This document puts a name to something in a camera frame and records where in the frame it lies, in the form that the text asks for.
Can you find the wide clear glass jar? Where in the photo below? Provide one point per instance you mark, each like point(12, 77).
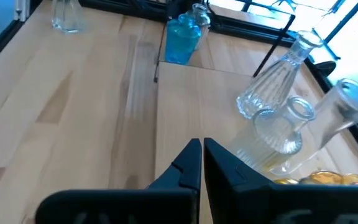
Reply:
point(68, 18)

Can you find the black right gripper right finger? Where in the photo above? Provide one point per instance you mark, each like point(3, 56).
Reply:
point(225, 186)

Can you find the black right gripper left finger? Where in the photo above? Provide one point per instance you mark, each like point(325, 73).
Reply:
point(185, 174)

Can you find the ribbed clear glass jar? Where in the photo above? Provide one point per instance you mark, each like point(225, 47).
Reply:
point(275, 137)

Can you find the black frame bracket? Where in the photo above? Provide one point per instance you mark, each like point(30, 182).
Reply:
point(325, 68)

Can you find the round yellow glass vase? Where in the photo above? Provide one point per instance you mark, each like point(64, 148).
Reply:
point(325, 177)

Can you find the tall clear glass vase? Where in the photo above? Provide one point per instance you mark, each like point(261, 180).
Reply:
point(337, 115)
point(269, 84)

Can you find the small clear glass vase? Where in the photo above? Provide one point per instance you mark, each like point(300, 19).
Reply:
point(202, 18)

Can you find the silver metal bracket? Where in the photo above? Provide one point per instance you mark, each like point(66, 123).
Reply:
point(22, 11)

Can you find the blue medallion glass jar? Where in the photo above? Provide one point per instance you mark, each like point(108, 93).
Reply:
point(180, 43)

